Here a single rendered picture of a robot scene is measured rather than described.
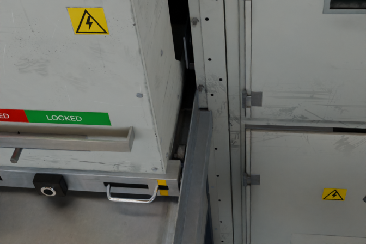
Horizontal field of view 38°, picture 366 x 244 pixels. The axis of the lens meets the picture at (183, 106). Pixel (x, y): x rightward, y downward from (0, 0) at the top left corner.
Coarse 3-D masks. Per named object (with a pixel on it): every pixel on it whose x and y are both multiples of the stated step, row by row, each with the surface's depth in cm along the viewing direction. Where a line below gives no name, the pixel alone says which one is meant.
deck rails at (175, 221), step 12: (192, 108) 119; (192, 120) 118; (180, 132) 123; (192, 132) 118; (192, 144) 119; (192, 156) 118; (180, 192) 104; (168, 204) 110; (180, 204) 104; (168, 216) 108; (180, 216) 104; (168, 228) 106; (180, 228) 104; (168, 240) 104; (180, 240) 104
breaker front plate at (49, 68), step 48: (0, 0) 79; (48, 0) 78; (96, 0) 77; (0, 48) 86; (48, 48) 85; (96, 48) 84; (0, 96) 95; (48, 96) 93; (96, 96) 92; (144, 96) 90; (144, 144) 100
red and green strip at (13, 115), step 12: (0, 120) 100; (12, 120) 100; (24, 120) 99; (36, 120) 99; (48, 120) 98; (60, 120) 98; (72, 120) 97; (84, 120) 97; (96, 120) 96; (108, 120) 96
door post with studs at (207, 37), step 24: (192, 0) 106; (216, 0) 104; (192, 24) 110; (216, 24) 109; (216, 48) 113; (216, 72) 118; (216, 96) 124; (216, 120) 130; (216, 144) 137; (216, 168) 144
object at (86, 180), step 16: (176, 160) 108; (0, 176) 112; (16, 176) 111; (32, 176) 111; (64, 176) 109; (80, 176) 108; (96, 176) 108; (112, 176) 107; (128, 176) 106; (144, 176) 106; (160, 176) 106; (176, 176) 105; (128, 192) 110; (144, 192) 109; (176, 192) 108
